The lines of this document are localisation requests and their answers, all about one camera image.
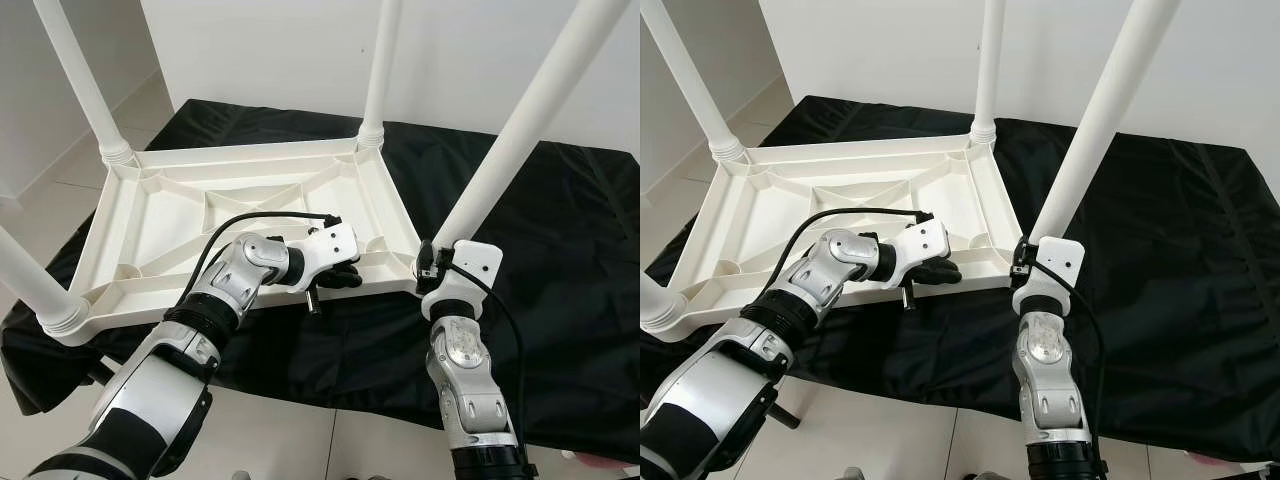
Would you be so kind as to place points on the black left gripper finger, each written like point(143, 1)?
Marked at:
point(940, 271)
point(342, 276)

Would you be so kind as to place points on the white plastic table top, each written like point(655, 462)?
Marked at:
point(150, 220)
point(760, 215)

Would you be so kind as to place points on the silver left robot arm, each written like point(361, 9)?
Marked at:
point(160, 380)
point(720, 380)

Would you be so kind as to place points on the red stool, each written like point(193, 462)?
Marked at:
point(605, 460)
point(1215, 459)

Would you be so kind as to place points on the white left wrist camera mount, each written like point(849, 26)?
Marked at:
point(330, 250)
point(925, 245)

